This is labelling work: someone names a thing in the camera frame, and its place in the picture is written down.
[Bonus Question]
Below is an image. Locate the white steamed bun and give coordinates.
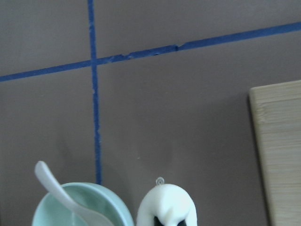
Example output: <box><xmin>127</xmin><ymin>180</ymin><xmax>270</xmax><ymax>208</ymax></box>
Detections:
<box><xmin>136</xmin><ymin>177</ymin><xmax>198</xmax><ymax>226</ymax></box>

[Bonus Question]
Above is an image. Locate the bamboo cutting board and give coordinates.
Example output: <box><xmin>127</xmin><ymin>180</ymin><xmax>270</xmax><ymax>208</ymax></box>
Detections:
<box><xmin>249</xmin><ymin>81</ymin><xmax>301</xmax><ymax>226</ymax></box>

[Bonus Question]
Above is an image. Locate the mint green bowl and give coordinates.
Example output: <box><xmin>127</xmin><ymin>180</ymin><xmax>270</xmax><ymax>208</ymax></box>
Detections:
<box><xmin>32</xmin><ymin>182</ymin><xmax>135</xmax><ymax>226</ymax></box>

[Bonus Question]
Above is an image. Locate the white ceramic spoon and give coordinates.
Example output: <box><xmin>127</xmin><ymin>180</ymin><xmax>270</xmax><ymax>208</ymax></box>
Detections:
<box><xmin>34</xmin><ymin>161</ymin><xmax>113</xmax><ymax>226</ymax></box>

